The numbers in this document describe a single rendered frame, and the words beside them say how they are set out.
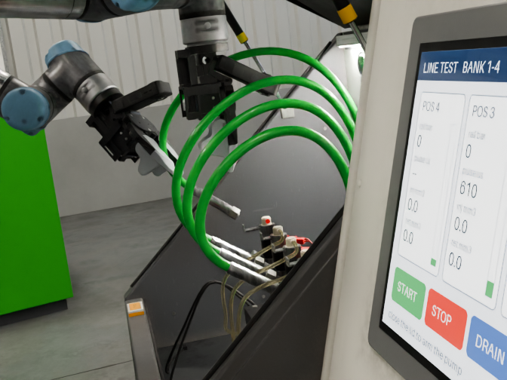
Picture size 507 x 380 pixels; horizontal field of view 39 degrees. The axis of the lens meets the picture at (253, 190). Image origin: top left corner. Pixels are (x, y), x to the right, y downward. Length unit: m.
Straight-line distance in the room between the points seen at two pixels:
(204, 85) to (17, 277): 3.49
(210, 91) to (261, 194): 0.45
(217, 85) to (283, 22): 7.03
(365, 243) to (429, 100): 0.20
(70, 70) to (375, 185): 0.79
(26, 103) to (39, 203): 3.21
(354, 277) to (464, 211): 0.25
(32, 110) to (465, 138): 0.85
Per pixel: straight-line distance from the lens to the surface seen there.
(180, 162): 1.11
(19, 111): 1.31
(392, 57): 0.80
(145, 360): 1.25
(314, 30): 8.35
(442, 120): 0.67
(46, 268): 4.58
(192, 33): 1.17
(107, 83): 1.41
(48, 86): 1.44
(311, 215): 1.59
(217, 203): 1.32
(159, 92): 1.33
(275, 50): 1.27
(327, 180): 1.59
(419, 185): 0.70
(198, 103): 1.16
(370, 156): 0.83
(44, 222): 4.52
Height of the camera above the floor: 1.43
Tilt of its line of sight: 11 degrees down
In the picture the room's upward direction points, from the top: 7 degrees counter-clockwise
